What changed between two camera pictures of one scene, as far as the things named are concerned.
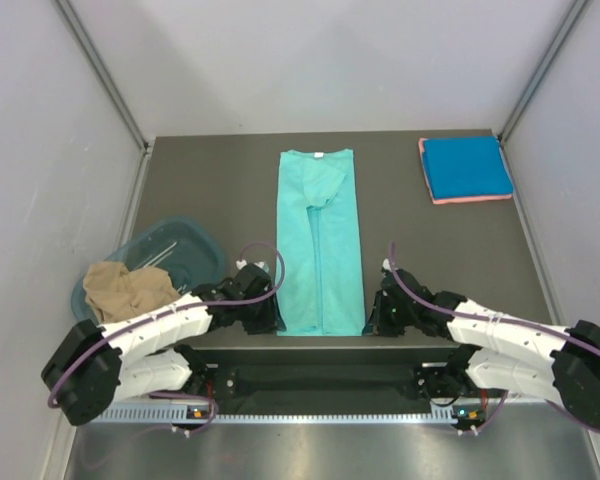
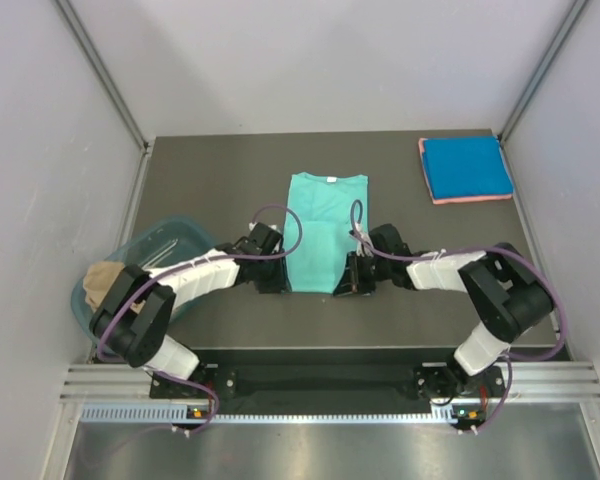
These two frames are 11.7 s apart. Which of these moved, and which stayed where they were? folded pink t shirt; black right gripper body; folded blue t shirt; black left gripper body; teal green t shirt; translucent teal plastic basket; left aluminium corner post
Moved: teal green t shirt; black right gripper body; black left gripper body
Stayed: folded pink t shirt; left aluminium corner post; folded blue t shirt; translucent teal plastic basket
